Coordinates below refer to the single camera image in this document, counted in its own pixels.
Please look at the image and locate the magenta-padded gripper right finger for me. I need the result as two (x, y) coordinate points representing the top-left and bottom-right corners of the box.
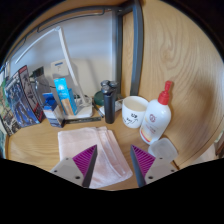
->
(129, 144), (178, 188)

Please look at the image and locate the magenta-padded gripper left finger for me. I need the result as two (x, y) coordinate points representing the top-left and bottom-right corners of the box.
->
(49, 144), (99, 188)

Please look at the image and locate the pink towel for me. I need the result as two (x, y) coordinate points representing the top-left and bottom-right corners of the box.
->
(57, 125), (134, 190)

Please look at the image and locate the small clear plastic container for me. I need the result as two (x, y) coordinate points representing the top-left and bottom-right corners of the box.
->
(147, 137), (179, 163)

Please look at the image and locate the black pen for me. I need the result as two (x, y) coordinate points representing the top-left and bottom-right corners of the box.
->
(64, 116), (102, 125)

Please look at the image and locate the white red-capped lotion bottle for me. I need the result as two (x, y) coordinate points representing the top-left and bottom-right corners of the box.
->
(139, 80), (174, 145)

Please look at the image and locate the white mug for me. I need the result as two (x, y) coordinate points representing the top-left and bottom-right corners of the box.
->
(121, 95), (149, 130)

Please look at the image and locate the small dark blue box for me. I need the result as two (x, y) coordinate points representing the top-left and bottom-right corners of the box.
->
(42, 92), (66, 129)

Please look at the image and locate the black electric shaver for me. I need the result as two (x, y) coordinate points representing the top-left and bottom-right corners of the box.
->
(100, 79), (120, 125)

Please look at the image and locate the light blue orange box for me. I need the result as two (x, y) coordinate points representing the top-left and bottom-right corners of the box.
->
(53, 77), (79, 117)

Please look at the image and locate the dark green round container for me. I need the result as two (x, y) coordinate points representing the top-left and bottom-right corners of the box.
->
(93, 90), (106, 107)

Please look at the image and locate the clear dark water bottle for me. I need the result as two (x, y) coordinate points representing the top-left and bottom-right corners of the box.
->
(33, 74), (53, 105)

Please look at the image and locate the blue robot model kit box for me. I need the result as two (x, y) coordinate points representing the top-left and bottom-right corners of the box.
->
(3, 64), (46, 130)

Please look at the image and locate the green toy figure box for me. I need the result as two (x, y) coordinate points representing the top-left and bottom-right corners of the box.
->
(0, 78), (15, 136)

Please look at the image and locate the white cardboard box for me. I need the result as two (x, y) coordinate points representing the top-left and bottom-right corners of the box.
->
(50, 59), (76, 88)

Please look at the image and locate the white desk lamp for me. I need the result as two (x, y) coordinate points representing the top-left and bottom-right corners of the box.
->
(14, 25), (95, 120)

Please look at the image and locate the dark metal desk frame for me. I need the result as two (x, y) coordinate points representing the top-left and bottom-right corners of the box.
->
(9, 0), (145, 98)

